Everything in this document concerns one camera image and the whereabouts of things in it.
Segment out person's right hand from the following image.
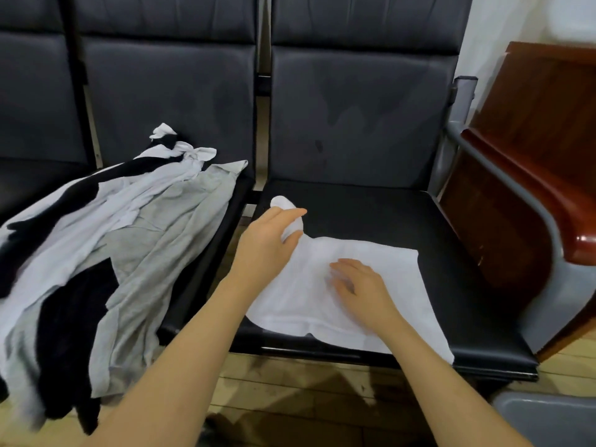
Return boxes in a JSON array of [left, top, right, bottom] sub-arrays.
[[328, 258, 404, 335]]

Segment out person's left hand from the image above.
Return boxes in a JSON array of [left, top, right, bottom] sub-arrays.
[[227, 205, 309, 294]]

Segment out white t-shirt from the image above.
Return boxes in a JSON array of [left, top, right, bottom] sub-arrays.
[[246, 194, 456, 365]]

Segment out pile of clothes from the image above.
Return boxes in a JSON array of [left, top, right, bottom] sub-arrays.
[[0, 122, 251, 436]]

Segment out grey plastic storage bin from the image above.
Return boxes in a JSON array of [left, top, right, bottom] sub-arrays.
[[489, 390, 596, 447]]

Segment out person's right forearm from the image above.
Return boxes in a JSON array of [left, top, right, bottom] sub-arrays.
[[377, 316, 536, 447]]

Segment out person's left forearm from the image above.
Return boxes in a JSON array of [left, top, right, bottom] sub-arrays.
[[84, 276, 257, 447]]

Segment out black leather bench seat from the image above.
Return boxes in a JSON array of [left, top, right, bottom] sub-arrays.
[[228, 0, 540, 382], [0, 0, 93, 224], [70, 0, 264, 345]]

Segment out brown wooden bench armrest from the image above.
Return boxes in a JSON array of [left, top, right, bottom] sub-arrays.
[[462, 126, 596, 267]]

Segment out brown wooden desk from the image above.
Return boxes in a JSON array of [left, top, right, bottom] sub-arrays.
[[438, 40, 596, 361]]

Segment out white plastic tray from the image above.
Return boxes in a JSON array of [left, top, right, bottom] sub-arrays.
[[544, 0, 596, 47]]

